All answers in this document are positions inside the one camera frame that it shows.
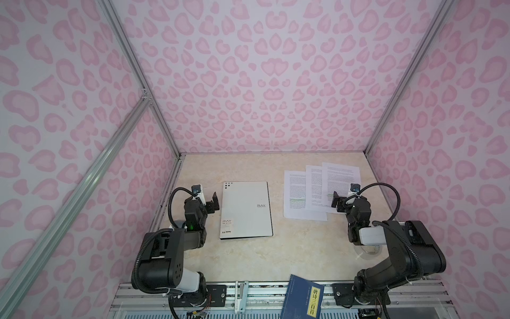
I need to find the printed paper sheet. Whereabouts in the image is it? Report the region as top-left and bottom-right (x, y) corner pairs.
(284, 171), (328, 221)
(305, 165), (337, 213)
(321, 162), (361, 201)

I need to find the white black file folder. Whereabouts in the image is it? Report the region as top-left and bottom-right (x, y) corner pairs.
(220, 182), (274, 240)

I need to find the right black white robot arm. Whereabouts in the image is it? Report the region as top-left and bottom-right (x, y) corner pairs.
(331, 192), (446, 310)

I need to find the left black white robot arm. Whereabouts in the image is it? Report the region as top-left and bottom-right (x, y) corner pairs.
(131, 185), (220, 308)

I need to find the clear tape roll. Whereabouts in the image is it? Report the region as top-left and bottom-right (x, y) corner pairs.
(354, 245), (382, 260)

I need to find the blue book yellow label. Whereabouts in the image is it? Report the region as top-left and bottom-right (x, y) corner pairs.
(280, 275), (325, 319)

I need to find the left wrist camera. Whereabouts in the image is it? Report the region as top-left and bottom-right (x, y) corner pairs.
(191, 184), (207, 205)

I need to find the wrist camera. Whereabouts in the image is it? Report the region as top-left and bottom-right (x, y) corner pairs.
(347, 183), (361, 202)
(191, 184), (207, 205)

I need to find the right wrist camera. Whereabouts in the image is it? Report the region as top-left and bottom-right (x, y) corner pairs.
(347, 183), (361, 202)

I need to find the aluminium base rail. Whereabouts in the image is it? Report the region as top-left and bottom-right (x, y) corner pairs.
(107, 280), (458, 318)

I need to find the aluminium diagonal frame bar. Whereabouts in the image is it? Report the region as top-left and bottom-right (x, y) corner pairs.
(1, 97), (151, 318)

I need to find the right aluminium corner post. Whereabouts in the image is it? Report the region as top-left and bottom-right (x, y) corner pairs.
(363, 0), (458, 157)

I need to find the aluminium corner post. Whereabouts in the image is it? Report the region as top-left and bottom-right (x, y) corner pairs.
(363, 0), (458, 157)
(97, 0), (181, 160)

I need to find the left aluminium corner post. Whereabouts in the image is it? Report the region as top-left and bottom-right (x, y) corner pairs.
(97, 0), (181, 160)

